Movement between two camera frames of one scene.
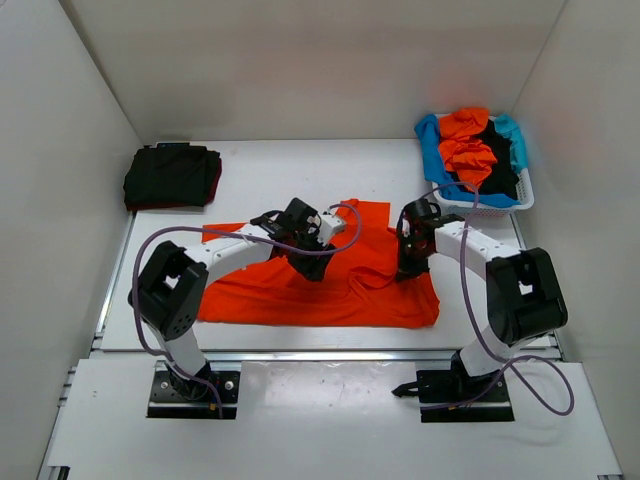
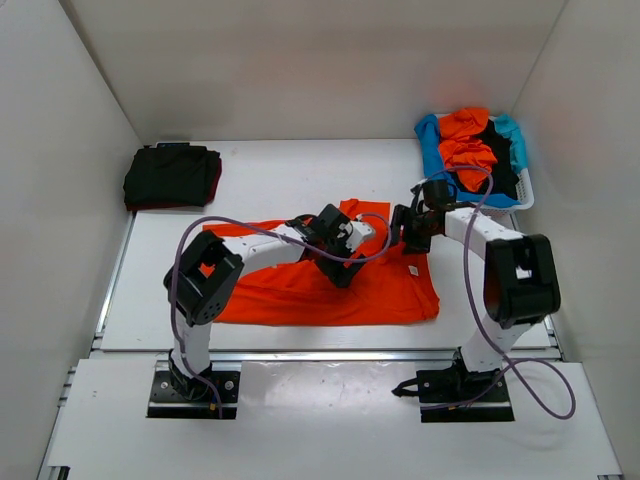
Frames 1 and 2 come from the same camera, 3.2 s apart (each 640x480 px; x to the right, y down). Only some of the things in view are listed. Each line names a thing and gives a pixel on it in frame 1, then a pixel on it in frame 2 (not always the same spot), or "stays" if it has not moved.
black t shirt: (170, 172) stays
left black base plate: (174, 396) stays
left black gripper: (312, 269) → (341, 274)
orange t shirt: (358, 289) stays
